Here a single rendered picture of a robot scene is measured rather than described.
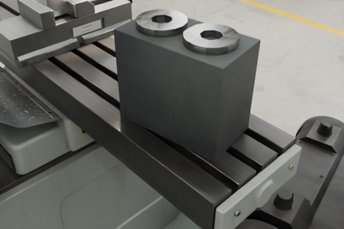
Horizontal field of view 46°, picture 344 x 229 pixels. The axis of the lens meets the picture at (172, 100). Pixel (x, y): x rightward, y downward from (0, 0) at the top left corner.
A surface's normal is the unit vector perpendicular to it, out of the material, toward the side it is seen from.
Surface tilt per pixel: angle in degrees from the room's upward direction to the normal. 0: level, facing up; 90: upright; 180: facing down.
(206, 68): 90
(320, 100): 0
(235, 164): 0
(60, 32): 90
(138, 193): 90
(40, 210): 90
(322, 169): 0
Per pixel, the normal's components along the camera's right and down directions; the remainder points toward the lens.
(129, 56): -0.61, 0.45
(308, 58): 0.00, -0.82
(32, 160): 0.69, 0.42
